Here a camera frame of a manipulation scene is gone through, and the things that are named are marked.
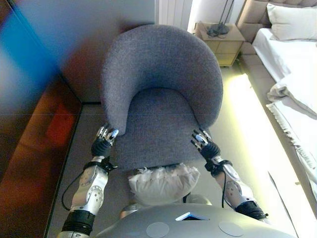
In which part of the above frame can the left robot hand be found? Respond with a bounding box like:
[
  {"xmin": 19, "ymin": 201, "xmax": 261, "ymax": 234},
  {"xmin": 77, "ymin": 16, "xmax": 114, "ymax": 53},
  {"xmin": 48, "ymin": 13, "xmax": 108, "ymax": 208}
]
[{"xmin": 91, "ymin": 123, "xmax": 119, "ymax": 159}]

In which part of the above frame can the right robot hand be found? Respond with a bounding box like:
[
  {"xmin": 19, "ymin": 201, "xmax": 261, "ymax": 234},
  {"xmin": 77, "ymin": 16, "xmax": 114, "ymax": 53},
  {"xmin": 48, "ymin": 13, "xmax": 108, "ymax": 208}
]
[{"xmin": 190, "ymin": 128, "xmax": 221, "ymax": 162}]

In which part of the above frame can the white fringed cushion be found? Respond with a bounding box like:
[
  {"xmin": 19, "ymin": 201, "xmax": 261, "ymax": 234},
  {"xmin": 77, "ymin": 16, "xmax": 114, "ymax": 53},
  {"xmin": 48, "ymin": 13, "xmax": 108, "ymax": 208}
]
[{"xmin": 127, "ymin": 163, "xmax": 201, "ymax": 206}]

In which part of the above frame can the silver right robot leg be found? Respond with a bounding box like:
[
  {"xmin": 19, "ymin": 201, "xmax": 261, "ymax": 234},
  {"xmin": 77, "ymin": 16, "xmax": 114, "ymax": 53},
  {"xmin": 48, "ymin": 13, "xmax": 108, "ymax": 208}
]
[{"xmin": 184, "ymin": 193, "xmax": 213, "ymax": 206}]

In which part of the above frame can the silver robot leg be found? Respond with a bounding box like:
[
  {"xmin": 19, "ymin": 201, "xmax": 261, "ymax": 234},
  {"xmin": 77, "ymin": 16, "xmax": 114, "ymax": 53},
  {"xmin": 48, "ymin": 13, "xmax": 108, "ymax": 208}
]
[
  {"xmin": 119, "ymin": 203, "xmax": 142, "ymax": 220},
  {"xmin": 184, "ymin": 193, "xmax": 213, "ymax": 206}
]

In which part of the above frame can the silver left robot leg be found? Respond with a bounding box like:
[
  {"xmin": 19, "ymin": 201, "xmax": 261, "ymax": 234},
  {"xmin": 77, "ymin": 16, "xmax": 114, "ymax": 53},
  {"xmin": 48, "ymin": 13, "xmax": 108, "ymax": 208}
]
[{"xmin": 119, "ymin": 203, "xmax": 142, "ymax": 220}]

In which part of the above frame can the glossy brown wardrobe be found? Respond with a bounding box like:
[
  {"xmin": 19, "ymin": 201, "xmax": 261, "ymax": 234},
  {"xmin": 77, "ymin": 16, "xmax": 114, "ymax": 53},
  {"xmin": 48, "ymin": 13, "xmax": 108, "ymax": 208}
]
[{"xmin": 0, "ymin": 0, "xmax": 84, "ymax": 238}]

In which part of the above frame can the grey robot torso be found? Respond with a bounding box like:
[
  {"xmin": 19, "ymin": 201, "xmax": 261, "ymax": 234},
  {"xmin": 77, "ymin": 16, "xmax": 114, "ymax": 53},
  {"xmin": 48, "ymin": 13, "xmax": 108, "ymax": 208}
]
[{"xmin": 95, "ymin": 202, "xmax": 298, "ymax": 238}]

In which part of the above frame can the white fringed blanket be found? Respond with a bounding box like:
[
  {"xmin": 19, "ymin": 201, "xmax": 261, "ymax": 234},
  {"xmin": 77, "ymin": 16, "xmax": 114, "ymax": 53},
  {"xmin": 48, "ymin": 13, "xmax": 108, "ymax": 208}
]
[{"xmin": 266, "ymin": 81, "xmax": 317, "ymax": 179}]

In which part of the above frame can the grey fabric armchair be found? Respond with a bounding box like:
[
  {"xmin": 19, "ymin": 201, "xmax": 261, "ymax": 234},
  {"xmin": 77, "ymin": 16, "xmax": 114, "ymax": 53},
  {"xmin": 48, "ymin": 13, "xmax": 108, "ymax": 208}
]
[{"xmin": 100, "ymin": 24, "xmax": 224, "ymax": 172}]

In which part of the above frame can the light wooden nightstand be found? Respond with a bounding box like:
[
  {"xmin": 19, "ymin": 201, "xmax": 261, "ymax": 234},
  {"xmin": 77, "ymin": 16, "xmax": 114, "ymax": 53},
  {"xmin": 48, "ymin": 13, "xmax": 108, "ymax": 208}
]
[{"xmin": 194, "ymin": 21, "xmax": 246, "ymax": 67}]

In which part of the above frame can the dark metal lamp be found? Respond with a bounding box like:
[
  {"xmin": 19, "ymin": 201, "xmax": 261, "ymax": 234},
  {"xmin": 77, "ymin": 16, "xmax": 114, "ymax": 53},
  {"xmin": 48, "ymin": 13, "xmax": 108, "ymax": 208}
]
[{"xmin": 207, "ymin": 0, "xmax": 236, "ymax": 38}]

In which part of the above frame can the white bed mattress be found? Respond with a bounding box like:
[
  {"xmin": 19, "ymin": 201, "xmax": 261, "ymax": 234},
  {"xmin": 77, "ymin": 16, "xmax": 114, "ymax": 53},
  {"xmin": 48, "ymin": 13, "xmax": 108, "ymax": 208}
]
[{"xmin": 252, "ymin": 27, "xmax": 317, "ymax": 119}]

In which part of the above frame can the beige upholstered headboard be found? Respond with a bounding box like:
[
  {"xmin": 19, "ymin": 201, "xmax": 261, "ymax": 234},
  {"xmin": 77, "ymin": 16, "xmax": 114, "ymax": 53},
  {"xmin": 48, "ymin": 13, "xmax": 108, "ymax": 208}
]
[{"xmin": 236, "ymin": 0, "xmax": 317, "ymax": 33}]

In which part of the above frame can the white window curtain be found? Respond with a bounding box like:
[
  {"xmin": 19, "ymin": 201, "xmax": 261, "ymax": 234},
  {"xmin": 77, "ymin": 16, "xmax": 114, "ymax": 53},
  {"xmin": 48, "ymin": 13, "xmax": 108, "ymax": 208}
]
[{"xmin": 158, "ymin": 0, "xmax": 193, "ymax": 32}]

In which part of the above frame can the white bed pillow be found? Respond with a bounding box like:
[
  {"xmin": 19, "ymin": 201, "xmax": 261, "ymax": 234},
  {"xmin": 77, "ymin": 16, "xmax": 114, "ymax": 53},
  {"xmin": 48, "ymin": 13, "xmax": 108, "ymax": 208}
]
[{"xmin": 266, "ymin": 2, "xmax": 317, "ymax": 42}]

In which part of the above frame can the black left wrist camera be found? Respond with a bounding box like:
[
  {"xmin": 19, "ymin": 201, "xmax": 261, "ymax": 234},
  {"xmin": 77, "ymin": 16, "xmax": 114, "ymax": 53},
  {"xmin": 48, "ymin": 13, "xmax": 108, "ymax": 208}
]
[{"xmin": 101, "ymin": 158, "xmax": 118, "ymax": 172}]

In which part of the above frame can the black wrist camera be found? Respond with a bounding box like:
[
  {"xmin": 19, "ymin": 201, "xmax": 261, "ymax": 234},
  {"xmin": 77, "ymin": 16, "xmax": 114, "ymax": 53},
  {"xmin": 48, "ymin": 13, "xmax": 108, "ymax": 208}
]
[
  {"xmin": 204, "ymin": 160, "xmax": 233, "ymax": 174},
  {"xmin": 101, "ymin": 158, "xmax": 118, "ymax": 172}
]

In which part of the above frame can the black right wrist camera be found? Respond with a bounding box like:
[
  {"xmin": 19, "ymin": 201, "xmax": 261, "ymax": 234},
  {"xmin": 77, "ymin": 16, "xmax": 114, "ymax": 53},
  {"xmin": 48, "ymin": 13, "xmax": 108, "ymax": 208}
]
[{"xmin": 204, "ymin": 160, "xmax": 233, "ymax": 174}]

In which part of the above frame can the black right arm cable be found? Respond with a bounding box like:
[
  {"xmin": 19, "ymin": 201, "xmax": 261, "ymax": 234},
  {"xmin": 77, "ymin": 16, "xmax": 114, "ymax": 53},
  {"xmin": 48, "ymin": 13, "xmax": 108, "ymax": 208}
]
[{"xmin": 221, "ymin": 163, "xmax": 231, "ymax": 209}]

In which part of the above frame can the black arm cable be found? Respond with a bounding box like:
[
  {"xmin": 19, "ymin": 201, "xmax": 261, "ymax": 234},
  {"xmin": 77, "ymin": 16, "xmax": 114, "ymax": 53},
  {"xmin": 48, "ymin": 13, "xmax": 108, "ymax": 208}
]
[
  {"xmin": 221, "ymin": 163, "xmax": 231, "ymax": 209},
  {"xmin": 61, "ymin": 173, "xmax": 84, "ymax": 212}
]

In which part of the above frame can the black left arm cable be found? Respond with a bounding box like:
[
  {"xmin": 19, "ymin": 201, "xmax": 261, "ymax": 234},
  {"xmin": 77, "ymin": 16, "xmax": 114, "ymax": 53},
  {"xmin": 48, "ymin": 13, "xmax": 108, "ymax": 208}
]
[{"xmin": 61, "ymin": 173, "xmax": 84, "ymax": 212}]

